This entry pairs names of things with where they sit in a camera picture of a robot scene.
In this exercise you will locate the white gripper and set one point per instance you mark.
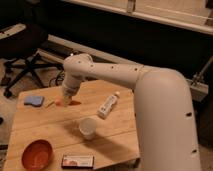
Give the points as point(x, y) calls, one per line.
point(70, 88)

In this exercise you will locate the orange pepper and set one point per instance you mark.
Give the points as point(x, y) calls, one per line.
point(58, 102)

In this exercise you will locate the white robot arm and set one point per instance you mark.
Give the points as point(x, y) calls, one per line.
point(164, 114)

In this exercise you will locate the blue sponge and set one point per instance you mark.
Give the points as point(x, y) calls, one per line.
point(35, 101)

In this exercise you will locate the wooden table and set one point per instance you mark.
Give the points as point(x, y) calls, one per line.
point(115, 140)

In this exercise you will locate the white plastic bottle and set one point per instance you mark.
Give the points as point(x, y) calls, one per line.
point(108, 105)

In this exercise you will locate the black rectangular box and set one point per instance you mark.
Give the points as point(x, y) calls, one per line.
point(77, 161)

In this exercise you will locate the red bowl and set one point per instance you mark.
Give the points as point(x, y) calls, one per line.
point(37, 155)

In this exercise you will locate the black office chair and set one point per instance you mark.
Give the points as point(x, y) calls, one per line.
point(18, 45)

